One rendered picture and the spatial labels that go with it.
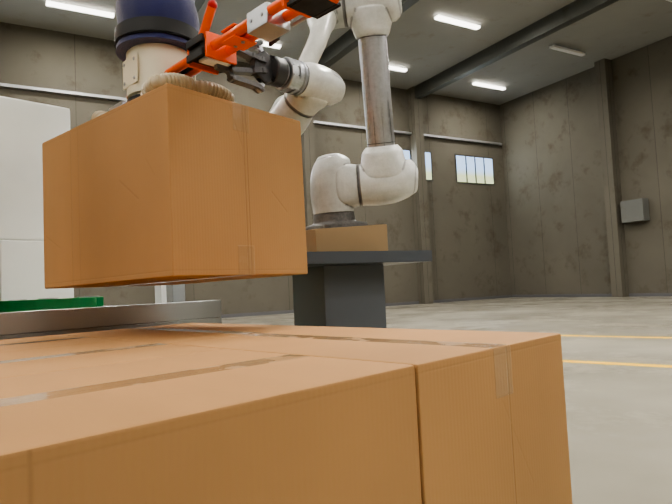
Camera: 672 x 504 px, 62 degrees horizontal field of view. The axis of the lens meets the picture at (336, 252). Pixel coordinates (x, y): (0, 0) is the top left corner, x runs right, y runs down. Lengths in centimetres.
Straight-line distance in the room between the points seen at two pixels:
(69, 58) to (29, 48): 75
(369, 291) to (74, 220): 100
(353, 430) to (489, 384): 27
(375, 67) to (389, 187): 42
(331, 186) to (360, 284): 36
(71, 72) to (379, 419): 1327
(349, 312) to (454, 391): 124
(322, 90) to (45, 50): 1242
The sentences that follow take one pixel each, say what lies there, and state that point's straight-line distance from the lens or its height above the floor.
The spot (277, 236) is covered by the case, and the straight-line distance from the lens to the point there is 137.
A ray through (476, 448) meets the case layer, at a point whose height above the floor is 42.
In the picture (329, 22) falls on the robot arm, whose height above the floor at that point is 149.
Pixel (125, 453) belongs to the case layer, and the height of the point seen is 53.
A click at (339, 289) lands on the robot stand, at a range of 194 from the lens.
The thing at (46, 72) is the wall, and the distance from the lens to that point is 1366.
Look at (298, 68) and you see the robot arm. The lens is 153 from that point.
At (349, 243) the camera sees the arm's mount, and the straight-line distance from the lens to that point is 195.
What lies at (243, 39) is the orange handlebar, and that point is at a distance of 133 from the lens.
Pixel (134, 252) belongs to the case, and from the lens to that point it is 130.
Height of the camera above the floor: 64
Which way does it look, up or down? 3 degrees up
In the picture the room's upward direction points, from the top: 3 degrees counter-clockwise
